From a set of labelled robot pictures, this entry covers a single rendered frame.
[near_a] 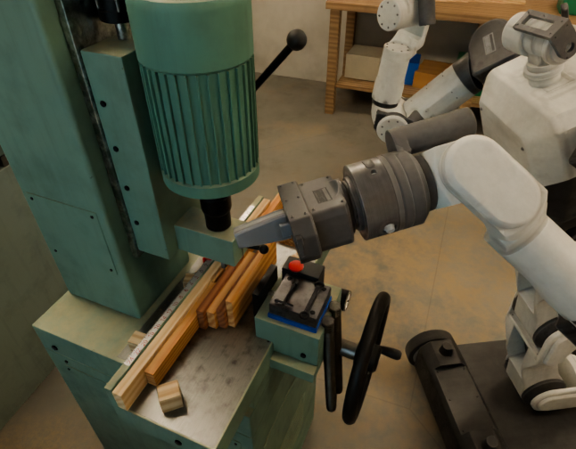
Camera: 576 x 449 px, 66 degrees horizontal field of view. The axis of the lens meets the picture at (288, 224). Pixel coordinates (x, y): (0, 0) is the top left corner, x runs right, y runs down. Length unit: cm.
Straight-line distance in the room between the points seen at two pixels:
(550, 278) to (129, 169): 67
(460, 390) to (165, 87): 145
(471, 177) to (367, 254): 196
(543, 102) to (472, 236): 185
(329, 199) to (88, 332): 80
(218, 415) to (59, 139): 55
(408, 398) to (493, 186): 152
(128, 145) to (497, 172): 58
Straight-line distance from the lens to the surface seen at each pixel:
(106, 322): 116
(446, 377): 180
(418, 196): 48
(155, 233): 93
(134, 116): 78
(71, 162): 89
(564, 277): 56
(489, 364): 192
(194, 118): 70
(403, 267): 239
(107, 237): 96
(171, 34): 65
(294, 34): 80
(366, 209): 47
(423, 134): 52
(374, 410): 189
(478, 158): 49
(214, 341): 93
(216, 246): 90
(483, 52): 111
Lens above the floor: 165
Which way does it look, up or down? 40 degrees down
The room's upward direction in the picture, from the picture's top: straight up
